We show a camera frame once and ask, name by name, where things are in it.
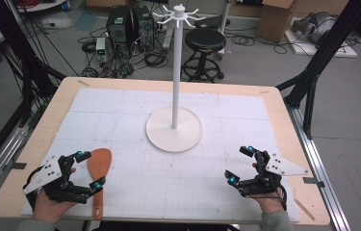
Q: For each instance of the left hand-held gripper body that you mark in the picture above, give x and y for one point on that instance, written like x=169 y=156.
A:
x=48 y=174

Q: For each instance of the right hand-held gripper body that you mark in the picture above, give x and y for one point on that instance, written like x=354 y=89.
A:
x=269 y=174

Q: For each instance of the wooden rice spatula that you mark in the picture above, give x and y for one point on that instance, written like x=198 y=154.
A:
x=99 y=165

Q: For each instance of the white hook stand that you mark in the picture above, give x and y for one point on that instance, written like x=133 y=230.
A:
x=175 y=96

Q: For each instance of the person's right hand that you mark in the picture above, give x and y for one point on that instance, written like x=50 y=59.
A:
x=269 y=202

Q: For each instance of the person's left hand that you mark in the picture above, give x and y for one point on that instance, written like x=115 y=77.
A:
x=51 y=208

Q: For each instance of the white grid mat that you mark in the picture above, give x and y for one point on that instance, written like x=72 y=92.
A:
x=168 y=183

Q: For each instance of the small bench power supply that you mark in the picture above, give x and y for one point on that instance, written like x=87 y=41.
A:
x=101 y=48

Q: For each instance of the black round stool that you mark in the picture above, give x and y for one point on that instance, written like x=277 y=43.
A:
x=204 y=40

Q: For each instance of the white-legged wooden desk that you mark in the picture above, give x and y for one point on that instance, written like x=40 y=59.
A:
x=225 y=29

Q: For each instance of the large cardboard box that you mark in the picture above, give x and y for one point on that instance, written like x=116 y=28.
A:
x=276 y=20

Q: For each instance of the white floor board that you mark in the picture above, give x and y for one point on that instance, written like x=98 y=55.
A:
x=338 y=50

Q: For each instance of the black computer tower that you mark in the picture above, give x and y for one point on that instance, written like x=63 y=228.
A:
x=143 y=25
x=118 y=24

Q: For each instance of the gray bag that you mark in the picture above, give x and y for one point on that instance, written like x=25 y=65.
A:
x=316 y=25

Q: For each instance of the black metal frame strut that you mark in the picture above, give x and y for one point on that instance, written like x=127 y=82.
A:
x=324 y=54

